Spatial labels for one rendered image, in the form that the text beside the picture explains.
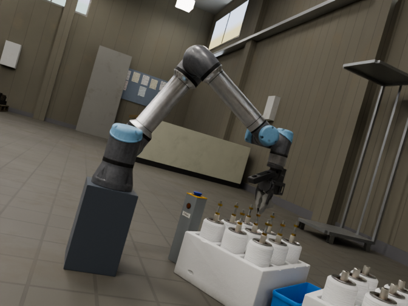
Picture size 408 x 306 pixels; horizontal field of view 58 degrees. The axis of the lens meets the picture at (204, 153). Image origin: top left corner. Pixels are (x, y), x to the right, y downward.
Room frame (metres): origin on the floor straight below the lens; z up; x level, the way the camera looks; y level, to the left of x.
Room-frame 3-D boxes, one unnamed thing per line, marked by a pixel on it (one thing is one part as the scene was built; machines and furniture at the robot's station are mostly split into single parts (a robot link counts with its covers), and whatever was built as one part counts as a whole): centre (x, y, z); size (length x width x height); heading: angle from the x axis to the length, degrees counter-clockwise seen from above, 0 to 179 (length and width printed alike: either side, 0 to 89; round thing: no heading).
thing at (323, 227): (3.71, -1.50, 0.88); 0.65 x 0.53 x 1.77; 109
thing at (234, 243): (1.43, -0.21, 0.16); 0.10 x 0.10 x 0.18
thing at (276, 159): (1.53, -0.30, 0.56); 0.08 x 0.08 x 0.05
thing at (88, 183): (1.35, 0.30, 0.15); 0.18 x 0.18 x 0.30; 19
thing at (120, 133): (1.36, 0.30, 0.47); 0.13 x 0.12 x 0.14; 4
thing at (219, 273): (1.52, -0.29, 0.09); 0.39 x 0.39 x 0.18; 48
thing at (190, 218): (1.65, -0.02, 0.16); 0.07 x 0.07 x 0.31; 48
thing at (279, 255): (1.44, -0.38, 0.16); 0.10 x 0.10 x 0.18
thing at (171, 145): (7.14, 0.46, 0.39); 2.06 x 1.74 x 0.78; 109
